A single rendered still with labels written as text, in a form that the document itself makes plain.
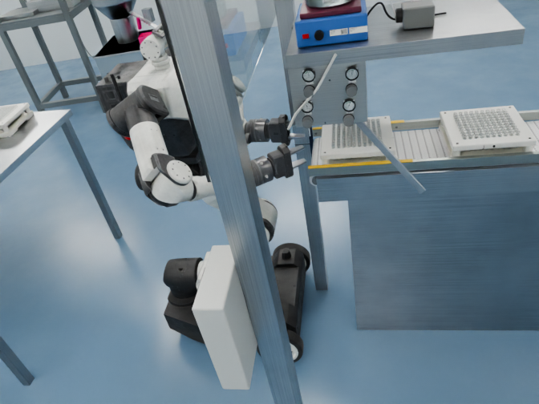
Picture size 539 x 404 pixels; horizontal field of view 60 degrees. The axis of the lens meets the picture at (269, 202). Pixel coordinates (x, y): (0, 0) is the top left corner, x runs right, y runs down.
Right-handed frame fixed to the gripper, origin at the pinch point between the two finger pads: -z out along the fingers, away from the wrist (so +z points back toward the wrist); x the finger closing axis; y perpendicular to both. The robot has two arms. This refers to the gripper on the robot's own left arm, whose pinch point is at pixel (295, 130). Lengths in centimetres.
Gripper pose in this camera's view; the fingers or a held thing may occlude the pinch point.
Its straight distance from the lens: 174.1
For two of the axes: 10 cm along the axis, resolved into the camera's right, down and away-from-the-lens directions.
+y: -2.6, 6.1, -7.5
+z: -9.5, -0.3, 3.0
